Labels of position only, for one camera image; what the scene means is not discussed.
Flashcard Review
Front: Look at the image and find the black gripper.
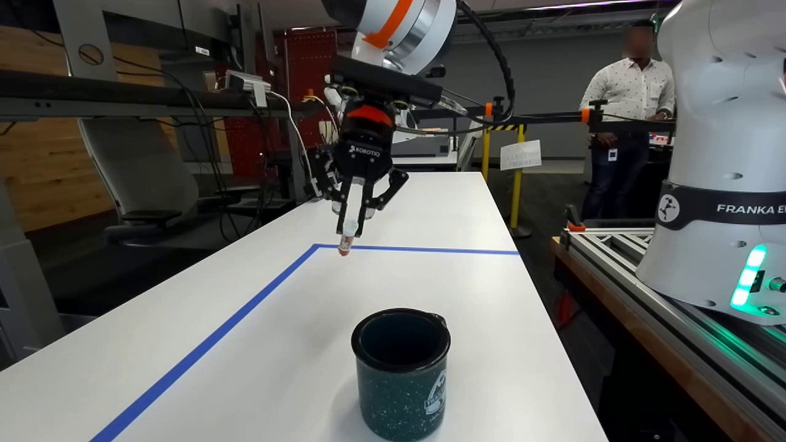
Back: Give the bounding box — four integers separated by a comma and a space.
315, 103, 410, 222

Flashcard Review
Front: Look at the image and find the red whiteboard marker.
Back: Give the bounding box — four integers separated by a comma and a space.
335, 179, 368, 259

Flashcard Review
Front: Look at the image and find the red cabinet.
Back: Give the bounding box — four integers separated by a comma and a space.
224, 27, 343, 179

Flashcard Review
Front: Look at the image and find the white paper sign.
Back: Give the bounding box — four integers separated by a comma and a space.
498, 137, 546, 175

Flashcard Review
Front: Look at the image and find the blue tape line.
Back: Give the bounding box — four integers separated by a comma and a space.
88, 240, 524, 442

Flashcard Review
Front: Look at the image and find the dark teal speckled mug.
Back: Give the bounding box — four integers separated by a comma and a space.
350, 308, 455, 442

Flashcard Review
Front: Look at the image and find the person in white shirt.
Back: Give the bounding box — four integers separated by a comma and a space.
578, 22, 677, 226

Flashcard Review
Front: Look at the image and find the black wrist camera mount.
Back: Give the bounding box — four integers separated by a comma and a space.
325, 67, 450, 110

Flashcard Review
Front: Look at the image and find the white power adapter cable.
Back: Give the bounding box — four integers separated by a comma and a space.
224, 67, 321, 202

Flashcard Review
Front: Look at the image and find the yellow safety post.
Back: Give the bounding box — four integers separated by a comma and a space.
505, 121, 528, 234

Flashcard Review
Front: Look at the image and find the black corrugated cable conduit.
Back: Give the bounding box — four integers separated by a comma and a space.
451, 0, 519, 129

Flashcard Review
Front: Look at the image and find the black camera boom pole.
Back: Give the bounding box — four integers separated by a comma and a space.
407, 99, 675, 137

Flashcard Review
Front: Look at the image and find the red frame corner clamp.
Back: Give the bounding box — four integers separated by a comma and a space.
562, 203, 590, 237

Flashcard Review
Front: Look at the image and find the grey machine frame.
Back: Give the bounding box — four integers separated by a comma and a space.
0, 0, 289, 240

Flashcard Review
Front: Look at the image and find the aluminium and wood base frame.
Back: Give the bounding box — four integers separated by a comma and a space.
548, 223, 786, 442

